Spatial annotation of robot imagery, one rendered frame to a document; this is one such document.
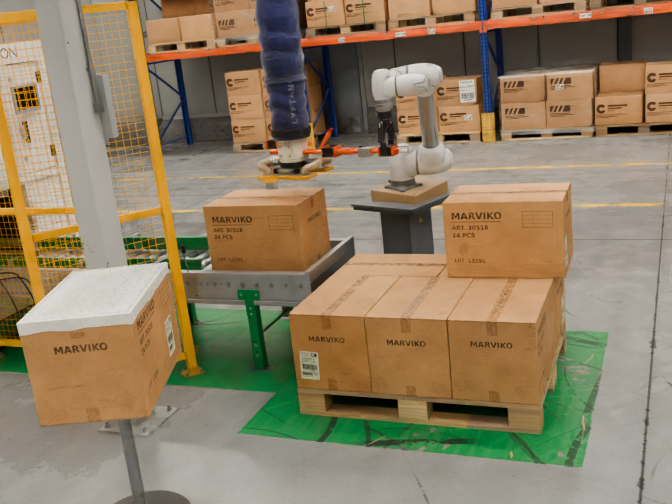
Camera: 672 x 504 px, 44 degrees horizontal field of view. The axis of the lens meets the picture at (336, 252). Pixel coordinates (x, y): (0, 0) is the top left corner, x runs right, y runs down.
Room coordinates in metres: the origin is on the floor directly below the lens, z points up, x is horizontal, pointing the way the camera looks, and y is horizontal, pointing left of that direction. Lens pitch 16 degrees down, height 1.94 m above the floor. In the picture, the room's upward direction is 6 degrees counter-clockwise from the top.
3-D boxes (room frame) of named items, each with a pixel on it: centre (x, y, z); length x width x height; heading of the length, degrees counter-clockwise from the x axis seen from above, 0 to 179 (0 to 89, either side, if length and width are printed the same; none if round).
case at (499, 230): (4.22, -0.92, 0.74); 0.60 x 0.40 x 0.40; 68
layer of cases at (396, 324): (4.08, -0.48, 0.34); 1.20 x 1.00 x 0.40; 67
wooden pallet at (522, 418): (4.08, -0.48, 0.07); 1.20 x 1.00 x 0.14; 67
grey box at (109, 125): (4.08, 1.08, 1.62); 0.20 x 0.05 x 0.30; 67
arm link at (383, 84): (4.38, -0.34, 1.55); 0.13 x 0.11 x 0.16; 78
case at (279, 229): (4.76, 0.38, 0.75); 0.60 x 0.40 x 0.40; 68
